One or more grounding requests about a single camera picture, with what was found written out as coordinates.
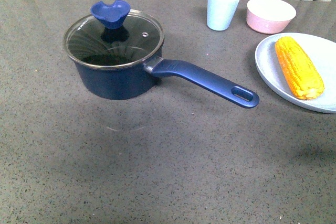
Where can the light blue plate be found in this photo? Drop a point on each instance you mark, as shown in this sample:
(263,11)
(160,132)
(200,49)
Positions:
(322,53)

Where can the pink bowl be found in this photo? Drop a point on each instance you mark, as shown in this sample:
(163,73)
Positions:
(269,16)

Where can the dark blue saucepan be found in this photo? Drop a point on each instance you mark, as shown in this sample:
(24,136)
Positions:
(130,82)

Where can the glass lid with blue knob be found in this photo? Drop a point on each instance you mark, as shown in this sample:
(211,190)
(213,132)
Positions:
(113,36)

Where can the light blue cup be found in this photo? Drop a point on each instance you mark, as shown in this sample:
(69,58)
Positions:
(220,13)

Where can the yellow corn cob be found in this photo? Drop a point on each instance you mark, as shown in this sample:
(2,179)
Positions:
(302,77)

